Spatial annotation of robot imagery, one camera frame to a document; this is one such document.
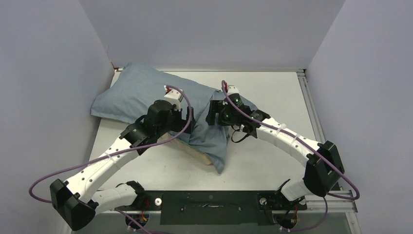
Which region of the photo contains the cream white pillow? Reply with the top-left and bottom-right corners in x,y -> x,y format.
160,133 -> 213,166

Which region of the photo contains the patchwork and blue pillowcase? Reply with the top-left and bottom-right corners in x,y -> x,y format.
90,63 -> 230,174

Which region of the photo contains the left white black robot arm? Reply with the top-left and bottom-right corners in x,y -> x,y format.
50,100 -> 194,231

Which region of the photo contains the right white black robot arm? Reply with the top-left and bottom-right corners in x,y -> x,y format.
202,92 -> 344,209

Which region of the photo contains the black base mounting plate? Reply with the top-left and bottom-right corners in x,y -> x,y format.
120,191 -> 307,225

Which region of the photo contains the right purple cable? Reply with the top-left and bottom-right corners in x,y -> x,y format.
221,80 -> 360,232

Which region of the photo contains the purple cable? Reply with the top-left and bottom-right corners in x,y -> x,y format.
221,80 -> 360,232
28,84 -> 194,234

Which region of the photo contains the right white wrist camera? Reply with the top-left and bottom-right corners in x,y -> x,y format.
224,83 -> 239,96

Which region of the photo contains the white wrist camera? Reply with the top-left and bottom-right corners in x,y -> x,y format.
224,83 -> 239,96
164,85 -> 184,111

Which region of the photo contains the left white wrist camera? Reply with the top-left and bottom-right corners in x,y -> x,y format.
164,85 -> 184,111

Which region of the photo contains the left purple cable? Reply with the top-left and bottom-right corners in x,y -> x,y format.
28,84 -> 194,234

